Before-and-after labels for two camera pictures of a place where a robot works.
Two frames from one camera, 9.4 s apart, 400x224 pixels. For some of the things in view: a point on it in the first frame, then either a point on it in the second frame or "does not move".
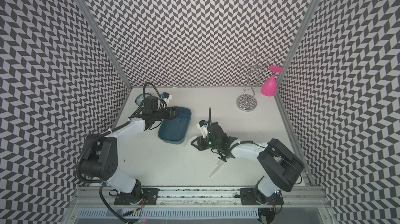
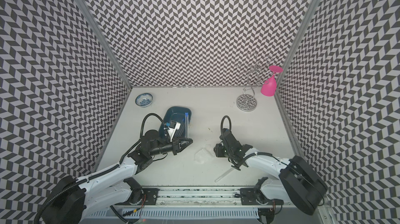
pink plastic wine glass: [269, 87] does not move
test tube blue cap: [220, 163] -> [187, 125]
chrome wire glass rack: [252, 71] does not move
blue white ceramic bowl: [139, 98] does not move
